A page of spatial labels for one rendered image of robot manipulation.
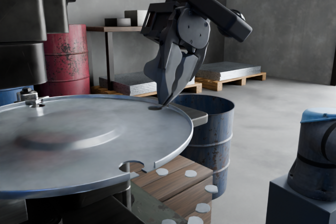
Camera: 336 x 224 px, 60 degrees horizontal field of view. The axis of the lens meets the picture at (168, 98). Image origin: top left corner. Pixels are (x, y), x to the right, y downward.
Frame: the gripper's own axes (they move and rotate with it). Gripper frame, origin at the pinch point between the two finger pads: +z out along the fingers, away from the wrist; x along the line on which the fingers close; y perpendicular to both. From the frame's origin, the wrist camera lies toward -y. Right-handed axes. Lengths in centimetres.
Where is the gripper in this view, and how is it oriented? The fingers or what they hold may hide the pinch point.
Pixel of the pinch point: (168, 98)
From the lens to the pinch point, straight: 43.8
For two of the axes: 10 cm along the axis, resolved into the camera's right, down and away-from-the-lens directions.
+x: -6.6, -2.5, -7.1
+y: -6.8, -1.9, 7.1
